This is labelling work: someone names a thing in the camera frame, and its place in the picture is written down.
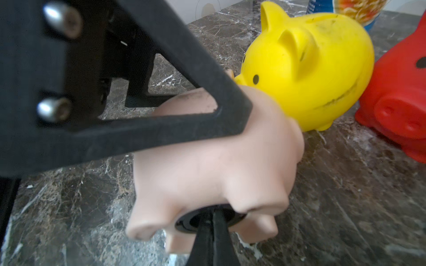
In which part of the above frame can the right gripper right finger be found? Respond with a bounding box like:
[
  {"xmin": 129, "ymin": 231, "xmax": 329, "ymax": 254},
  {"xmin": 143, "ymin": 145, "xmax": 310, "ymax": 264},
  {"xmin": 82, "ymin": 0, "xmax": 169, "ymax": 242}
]
[{"xmin": 213, "ymin": 208, "xmax": 241, "ymax": 266}]

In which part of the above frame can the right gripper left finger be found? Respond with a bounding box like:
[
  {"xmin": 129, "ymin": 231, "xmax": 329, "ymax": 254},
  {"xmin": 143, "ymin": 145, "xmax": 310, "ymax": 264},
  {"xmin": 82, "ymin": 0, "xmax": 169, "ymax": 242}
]
[{"xmin": 186, "ymin": 212, "xmax": 214, "ymax": 266}]

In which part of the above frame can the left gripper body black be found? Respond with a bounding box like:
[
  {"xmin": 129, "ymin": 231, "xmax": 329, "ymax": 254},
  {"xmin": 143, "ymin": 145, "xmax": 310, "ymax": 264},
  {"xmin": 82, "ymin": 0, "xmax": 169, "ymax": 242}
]
[{"xmin": 1, "ymin": 1, "xmax": 156, "ymax": 133}]

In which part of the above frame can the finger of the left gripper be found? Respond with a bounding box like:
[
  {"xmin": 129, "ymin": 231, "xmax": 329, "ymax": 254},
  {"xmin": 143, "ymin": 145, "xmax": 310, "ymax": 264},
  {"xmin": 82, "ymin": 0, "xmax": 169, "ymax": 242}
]
[
  {"xmin": 125, "ymin": 49, "xmax": 176, "ymax": 108},
  {"xmin": 1, "ymin": 1, "xmax": 252, "ymax": 177}
]

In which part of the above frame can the pink piggy bank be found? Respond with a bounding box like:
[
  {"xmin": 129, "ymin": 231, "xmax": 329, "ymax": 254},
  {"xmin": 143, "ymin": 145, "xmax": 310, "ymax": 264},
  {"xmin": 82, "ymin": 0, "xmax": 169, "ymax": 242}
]
[{"xmin": 126, "ymin": 86, "xmax": 305, "ymax": 254}]

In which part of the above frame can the yellow piggy bank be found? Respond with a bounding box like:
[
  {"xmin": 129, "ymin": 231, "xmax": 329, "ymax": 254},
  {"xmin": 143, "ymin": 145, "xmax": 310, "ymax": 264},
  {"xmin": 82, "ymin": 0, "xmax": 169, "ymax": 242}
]
[{"xmin": 235, "ymin": 1, "xmax": 375, "ymax": 132}]

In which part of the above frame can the red piggy bank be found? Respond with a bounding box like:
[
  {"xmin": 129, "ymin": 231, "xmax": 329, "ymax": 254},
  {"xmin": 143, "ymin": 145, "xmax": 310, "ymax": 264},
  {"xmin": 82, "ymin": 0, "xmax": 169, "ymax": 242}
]
[{"xmin": 355, "ymin": 16, "xmax": 426, "ymax": 163}]

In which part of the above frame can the soup can blue label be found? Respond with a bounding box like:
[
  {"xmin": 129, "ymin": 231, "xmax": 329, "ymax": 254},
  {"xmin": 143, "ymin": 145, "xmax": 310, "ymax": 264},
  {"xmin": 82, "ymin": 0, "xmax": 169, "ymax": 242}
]
[{"xmin": 306, "ymin": 0, "xmax": 388, "ymax": 32}]

